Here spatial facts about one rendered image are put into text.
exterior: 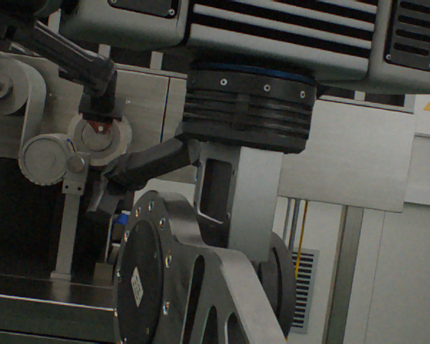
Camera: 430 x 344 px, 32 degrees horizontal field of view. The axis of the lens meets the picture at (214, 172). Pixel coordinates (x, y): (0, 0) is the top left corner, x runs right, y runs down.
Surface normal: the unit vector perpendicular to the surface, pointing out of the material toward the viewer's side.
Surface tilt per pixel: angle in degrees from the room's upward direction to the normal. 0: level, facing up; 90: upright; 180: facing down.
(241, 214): 90
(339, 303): 90
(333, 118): 90
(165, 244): 90
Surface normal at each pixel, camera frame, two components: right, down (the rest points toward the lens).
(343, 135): 0.07, 0.07
